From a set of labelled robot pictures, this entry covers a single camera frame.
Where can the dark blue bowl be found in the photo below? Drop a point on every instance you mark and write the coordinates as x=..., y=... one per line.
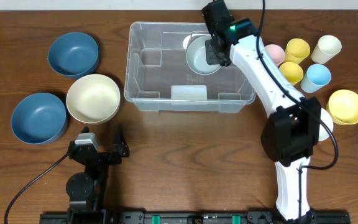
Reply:
x=40, y=118
x=74, y=55

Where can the dark blue bowl far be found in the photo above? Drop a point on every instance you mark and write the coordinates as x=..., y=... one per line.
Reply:
x=74, y=55

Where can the pink cup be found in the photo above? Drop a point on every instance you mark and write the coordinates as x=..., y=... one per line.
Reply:
x=276, y=53

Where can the light blue cup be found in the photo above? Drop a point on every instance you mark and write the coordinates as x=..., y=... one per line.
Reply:
x=316, y=77

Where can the clear plastic storage container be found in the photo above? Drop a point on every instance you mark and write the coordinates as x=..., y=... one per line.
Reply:
x=158, y=77

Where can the white small bowl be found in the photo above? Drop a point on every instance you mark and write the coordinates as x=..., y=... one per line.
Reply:
x=326, y=118

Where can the dark blue bowl near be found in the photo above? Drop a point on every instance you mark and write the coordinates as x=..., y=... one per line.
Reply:
x=40, y=118

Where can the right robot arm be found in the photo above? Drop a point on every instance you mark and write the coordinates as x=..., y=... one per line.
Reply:
x=292, y=128

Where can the cream large bowl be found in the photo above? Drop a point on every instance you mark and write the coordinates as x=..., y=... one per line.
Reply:
x=93, y=99

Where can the yellow small bowl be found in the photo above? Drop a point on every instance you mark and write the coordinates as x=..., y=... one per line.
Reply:
x=343, y=107

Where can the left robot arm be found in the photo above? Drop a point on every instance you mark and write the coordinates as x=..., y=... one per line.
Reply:
x=86, y=189

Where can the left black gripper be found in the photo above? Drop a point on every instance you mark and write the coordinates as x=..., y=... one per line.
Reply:
x=103, y=156

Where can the yellow cup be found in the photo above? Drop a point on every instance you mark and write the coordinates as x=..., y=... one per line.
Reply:
x=296, y=51
x=292, y=72

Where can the grey small bowl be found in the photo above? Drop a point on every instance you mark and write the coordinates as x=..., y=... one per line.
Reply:
x=196, y=57

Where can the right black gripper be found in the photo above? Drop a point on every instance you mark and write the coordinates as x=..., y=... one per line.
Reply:
x=214, y=53

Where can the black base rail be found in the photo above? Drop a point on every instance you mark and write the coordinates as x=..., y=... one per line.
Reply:
x=104, y=216

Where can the cream cup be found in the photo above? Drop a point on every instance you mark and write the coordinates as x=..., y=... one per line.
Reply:
x=327, y=47

